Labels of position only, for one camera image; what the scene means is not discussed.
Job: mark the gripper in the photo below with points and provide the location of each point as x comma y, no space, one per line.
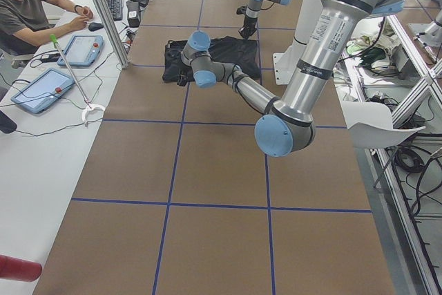
181,80
248,26

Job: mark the black graphic t-shirt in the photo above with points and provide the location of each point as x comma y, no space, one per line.
228,49

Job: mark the metal reacher grabber tool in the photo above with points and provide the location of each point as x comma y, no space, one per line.
90,107

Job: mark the black computer mouse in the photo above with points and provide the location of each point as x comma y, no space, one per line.
94,26

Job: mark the far teach pendant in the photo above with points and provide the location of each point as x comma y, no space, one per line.
82,50

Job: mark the teach pendant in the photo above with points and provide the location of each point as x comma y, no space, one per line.
41,93
82,50

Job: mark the black keyboard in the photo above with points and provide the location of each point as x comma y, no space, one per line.
116,9

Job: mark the near teach pendant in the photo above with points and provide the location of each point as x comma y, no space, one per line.
41,93

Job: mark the white plastic chair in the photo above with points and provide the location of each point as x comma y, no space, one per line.
371,126

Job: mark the seated person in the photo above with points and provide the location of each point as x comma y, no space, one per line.
25,26

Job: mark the red cylinder object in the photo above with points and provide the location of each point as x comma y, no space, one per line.
19,270

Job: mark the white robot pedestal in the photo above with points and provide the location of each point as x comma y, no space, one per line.
284,63

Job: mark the aluminium frame post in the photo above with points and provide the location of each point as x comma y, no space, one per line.
111,31

